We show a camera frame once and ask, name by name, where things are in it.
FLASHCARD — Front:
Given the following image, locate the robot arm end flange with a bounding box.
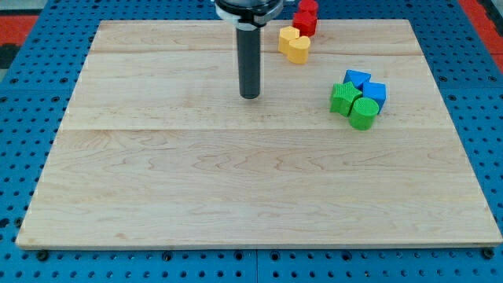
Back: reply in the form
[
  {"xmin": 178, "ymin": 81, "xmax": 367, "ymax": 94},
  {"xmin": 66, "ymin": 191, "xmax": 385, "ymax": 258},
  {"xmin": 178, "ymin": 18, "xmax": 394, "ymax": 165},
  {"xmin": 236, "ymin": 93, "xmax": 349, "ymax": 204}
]
[{"xmin": 215, "ymin": 0, "xmax": 285, "ymax": 31}]

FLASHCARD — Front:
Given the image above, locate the yellow heart block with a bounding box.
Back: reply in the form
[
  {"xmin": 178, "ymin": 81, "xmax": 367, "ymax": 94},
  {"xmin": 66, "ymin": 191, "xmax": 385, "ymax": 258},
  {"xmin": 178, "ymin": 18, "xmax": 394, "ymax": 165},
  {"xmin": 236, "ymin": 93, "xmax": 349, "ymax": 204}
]
[{"xmin": 287, "ymin": 36, "xmax": 310, "ymax": 64}]

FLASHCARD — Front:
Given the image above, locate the blue triangle block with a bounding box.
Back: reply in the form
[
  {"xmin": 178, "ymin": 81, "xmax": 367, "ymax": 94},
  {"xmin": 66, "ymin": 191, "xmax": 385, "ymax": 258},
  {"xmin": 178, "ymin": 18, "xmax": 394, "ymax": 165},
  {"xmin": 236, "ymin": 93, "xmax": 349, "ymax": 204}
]
[{"xmin": 343, "ymin": 69, "xmax": 371, "ymax": 90}]

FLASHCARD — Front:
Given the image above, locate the light wooden board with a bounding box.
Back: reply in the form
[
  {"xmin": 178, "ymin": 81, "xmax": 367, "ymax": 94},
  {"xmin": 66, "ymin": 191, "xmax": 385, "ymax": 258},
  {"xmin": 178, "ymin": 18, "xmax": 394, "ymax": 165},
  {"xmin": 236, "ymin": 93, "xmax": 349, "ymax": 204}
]
[{"xmin": 17, "ymin": 20, "xmax": 502, "ymax": 250}]

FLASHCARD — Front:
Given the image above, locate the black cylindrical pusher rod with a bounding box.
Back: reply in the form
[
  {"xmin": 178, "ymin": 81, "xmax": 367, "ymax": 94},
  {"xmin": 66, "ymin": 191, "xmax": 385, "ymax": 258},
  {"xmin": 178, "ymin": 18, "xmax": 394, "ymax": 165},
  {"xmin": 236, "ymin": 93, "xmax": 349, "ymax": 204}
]
[{"xmin": 236, "ymin": 29, "xmax": 261, "ymax": 99}]

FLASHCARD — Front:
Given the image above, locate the green star block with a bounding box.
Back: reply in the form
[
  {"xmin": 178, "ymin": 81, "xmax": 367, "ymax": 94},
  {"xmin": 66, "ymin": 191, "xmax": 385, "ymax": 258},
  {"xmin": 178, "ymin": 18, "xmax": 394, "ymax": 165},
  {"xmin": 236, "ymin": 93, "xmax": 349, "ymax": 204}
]
[{"xmin": 330, "ymin": 82, "xmax": 362, "ymax": 117}]

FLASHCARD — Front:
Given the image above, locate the yellow hexagon block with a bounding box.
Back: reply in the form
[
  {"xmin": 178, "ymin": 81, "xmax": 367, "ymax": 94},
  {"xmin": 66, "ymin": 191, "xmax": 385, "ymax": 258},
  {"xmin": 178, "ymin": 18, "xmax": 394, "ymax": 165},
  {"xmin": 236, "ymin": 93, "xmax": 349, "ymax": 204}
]
[{"xmin": 277, "ymin": 26, "xmax": 300, "ymax": 55}]

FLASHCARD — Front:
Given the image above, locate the green cylinder block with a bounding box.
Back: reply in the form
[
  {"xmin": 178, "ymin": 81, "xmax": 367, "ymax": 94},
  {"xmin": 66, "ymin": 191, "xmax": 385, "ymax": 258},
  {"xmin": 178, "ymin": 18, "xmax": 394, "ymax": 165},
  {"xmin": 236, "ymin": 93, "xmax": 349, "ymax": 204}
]
[{"xmin": 349, "ymin": 97, "xmax": 380, "ymax": 130}]

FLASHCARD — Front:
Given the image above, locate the red pentagon block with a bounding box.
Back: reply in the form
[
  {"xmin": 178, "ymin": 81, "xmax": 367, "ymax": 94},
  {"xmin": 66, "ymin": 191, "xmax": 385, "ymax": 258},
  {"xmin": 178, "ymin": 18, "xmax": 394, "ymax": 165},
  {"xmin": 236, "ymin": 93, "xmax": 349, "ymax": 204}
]
[{"xmin": 292, "ymin": 12, "xmax": 318, "ymax": 37}]

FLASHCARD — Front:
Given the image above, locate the blue cube block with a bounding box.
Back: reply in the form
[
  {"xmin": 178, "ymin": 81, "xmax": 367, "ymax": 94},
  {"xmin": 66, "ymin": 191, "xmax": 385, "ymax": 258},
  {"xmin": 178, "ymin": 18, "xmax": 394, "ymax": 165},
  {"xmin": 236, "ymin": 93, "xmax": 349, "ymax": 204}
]
[{"xmin": 362, "ymin": 82, "xmax": 387, "ymax": 113}]

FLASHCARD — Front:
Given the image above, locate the red cylinder block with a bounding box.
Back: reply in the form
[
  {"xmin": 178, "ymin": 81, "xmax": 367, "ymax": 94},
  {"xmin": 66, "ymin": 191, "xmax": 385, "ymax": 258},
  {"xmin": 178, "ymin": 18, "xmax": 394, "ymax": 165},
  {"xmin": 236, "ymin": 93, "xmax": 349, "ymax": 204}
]
[{"xmin": 297, "ymin": 0, "xmax": 319, "ymax": 17}]

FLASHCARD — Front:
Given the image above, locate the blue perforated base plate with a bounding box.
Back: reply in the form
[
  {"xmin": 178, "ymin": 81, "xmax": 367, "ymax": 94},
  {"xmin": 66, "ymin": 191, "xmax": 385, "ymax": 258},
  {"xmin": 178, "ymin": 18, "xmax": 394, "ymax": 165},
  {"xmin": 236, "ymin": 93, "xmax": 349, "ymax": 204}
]
[{"xmin": 1, "ymin": 0, "xmax": 502, "ymax": 282}]

